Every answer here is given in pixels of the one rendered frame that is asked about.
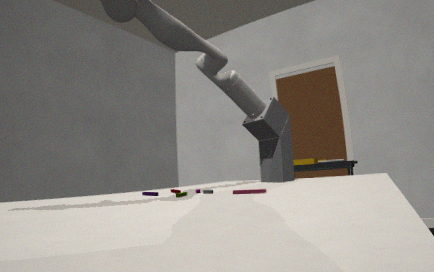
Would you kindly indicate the pink rod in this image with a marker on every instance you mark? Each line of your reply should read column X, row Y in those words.
column 249, row 191

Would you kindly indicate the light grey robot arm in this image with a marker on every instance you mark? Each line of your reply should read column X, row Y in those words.
column 177, row 36

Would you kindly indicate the lime green rod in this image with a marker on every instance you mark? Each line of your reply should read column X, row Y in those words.
column 181, row 194

